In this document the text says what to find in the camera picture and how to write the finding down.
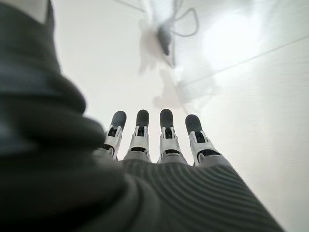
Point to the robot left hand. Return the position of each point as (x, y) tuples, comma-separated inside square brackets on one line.
[(120, 193)]

